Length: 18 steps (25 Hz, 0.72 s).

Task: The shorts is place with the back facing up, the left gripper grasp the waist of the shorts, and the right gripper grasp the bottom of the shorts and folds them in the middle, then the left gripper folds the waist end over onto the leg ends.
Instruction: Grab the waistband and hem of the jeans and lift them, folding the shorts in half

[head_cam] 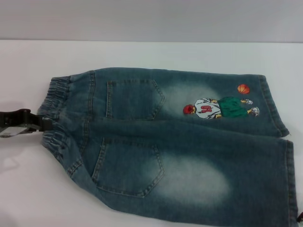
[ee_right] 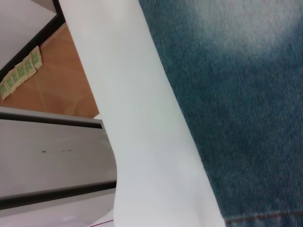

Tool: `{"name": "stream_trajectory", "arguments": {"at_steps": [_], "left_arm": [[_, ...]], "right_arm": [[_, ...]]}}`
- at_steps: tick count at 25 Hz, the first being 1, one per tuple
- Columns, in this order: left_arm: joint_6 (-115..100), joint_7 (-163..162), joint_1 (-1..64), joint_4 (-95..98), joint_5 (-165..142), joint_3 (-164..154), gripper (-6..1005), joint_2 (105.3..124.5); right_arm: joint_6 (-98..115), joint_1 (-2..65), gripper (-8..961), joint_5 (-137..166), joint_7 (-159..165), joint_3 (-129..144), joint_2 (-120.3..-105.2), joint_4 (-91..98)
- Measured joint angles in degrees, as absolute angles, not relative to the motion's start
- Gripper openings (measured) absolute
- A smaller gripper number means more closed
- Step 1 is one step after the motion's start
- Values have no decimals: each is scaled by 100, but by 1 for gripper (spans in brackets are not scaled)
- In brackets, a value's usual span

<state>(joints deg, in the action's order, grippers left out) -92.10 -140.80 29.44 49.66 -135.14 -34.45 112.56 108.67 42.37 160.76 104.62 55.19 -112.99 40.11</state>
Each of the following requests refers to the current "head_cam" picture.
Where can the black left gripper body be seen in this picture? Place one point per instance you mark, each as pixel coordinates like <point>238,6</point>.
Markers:
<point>14,119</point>

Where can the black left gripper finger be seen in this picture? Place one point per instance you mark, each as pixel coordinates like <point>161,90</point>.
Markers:
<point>43,124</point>

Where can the blue denim shorts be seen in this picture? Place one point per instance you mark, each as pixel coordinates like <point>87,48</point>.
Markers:
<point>180,151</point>

